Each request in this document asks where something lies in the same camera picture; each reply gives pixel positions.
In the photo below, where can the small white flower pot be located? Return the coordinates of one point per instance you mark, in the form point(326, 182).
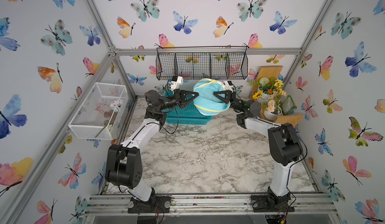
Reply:
point(272, 107)

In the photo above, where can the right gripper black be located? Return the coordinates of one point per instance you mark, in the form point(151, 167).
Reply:
point(233, 100)

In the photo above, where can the white mesh wall box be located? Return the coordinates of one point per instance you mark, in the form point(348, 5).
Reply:
point(99, 114)

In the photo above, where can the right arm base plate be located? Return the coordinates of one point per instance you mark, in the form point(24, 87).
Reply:
point(271, 204)

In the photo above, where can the teal mesh laundry bag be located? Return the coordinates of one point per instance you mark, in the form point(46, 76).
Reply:
point(206, 102)

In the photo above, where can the green framed small sign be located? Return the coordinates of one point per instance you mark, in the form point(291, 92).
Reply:
point(288, 106)

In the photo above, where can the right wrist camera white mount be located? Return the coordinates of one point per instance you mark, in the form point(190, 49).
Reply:
point(229, 85)

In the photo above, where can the wooden shelf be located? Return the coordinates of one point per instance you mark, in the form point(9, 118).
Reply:
point(274, 71)

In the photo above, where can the black wire wall basket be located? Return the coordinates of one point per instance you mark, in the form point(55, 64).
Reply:
point(195, 63)

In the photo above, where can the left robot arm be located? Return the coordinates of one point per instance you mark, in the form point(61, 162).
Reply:
point(124, 165)

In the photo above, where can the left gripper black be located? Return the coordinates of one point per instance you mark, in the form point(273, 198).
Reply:
point(179, 98)

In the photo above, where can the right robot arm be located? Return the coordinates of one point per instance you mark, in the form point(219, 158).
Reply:
point(284, 144)

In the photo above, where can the yellow sunflower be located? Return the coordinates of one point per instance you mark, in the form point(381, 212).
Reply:
point(257, 95)

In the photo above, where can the teal plastic basket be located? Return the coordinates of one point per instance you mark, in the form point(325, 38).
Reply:
point(186, 116)

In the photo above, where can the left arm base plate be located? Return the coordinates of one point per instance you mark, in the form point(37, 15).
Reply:
point(149, 204)

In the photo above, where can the aluminium front rail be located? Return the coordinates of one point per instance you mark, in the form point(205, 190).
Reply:
point(209, 204)

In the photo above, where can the large white flower pot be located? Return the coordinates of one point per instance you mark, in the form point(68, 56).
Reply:
point(267, 85)

